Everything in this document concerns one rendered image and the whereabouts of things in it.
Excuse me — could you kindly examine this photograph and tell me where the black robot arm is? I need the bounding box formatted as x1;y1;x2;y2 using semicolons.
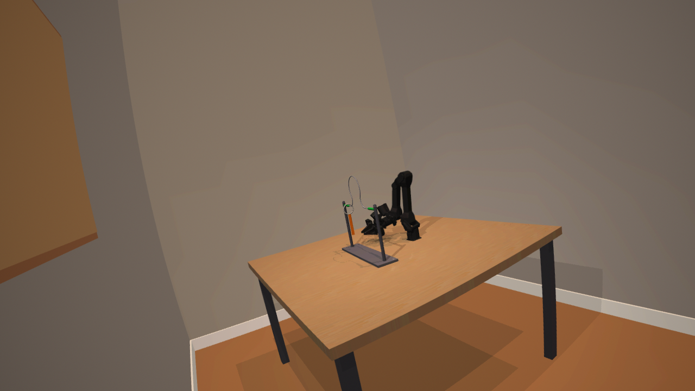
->
377;171;422;241

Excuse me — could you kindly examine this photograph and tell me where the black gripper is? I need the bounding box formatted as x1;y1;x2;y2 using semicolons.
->
361;218;388;236

